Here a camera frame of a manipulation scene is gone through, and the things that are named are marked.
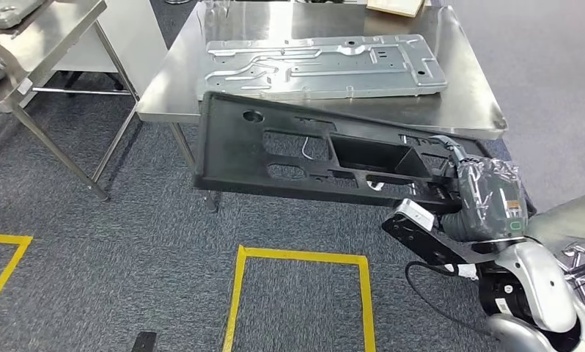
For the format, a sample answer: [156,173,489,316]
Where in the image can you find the black plastic panel part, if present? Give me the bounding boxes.
[193,91,493,215]

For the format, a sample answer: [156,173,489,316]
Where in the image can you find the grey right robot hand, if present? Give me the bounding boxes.
[428,134,528,243]

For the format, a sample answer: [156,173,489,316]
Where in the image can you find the white cabinet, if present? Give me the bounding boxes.
[20,0,169,110]

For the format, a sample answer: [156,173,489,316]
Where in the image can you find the stainless steel workbench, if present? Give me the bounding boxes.
[136,0,509,213]

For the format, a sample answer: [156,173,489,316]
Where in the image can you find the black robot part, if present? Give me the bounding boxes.
[130,331,158,352]

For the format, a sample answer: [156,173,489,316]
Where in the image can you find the silver stamped metal plate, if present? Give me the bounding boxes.
[0,0,47,30]
[196,34,449,102]

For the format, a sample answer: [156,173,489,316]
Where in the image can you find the cardboard box with white insert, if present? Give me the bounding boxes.
[365,0,425,19]

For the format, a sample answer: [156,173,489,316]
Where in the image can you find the clear safety glasses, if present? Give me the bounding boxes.
[202,0,232,25]

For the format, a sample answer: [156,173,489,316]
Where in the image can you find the yellow floor tape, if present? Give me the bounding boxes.
[0,232,34,323]
[221,244,377,352]

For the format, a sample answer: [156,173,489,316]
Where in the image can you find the chrome stool base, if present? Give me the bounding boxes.
[559,243,585,308]

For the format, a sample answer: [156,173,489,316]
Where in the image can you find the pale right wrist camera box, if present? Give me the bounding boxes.
[393,198,437,233]

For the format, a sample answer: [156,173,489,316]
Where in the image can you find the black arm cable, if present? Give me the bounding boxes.
[404,261,493,336]

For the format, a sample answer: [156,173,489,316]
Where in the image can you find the stainless steel table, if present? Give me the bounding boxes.
[0,0,141,202]

